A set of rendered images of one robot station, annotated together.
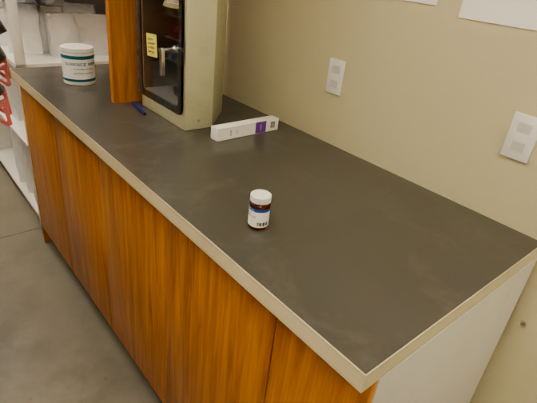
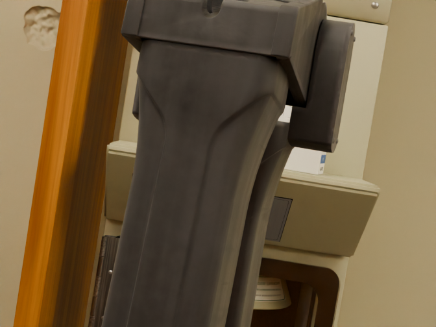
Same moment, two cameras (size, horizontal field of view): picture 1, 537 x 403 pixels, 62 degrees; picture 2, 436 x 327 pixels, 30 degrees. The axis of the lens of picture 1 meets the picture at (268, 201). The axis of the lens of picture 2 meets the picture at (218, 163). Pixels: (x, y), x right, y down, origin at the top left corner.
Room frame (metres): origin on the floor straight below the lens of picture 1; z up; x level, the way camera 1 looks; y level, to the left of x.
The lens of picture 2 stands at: (0.88, 1.22, 1.56)
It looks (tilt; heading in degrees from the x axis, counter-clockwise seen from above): 3 degrees down; 312
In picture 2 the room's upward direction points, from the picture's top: 9 degrees clockwise
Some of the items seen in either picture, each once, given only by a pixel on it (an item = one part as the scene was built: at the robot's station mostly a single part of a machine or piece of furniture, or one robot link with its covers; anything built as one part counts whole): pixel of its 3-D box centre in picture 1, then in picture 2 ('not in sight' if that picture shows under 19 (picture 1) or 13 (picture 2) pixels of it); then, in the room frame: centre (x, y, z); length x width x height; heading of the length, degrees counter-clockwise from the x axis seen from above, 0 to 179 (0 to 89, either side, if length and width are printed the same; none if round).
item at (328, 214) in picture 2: not in sight; (235, 202); (1.53, 0.46, 1.46); 0.32 x 0.11 x 0.10; 43
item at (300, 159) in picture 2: not in sight; (304, 146); (1.47, 0.42, 1.54); 0.05 x 0.05 x 0.06; 28
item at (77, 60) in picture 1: (77, 64); not in sight; (1.90, 0.87, 1.02); 0.13 x 0.13 x 0.15
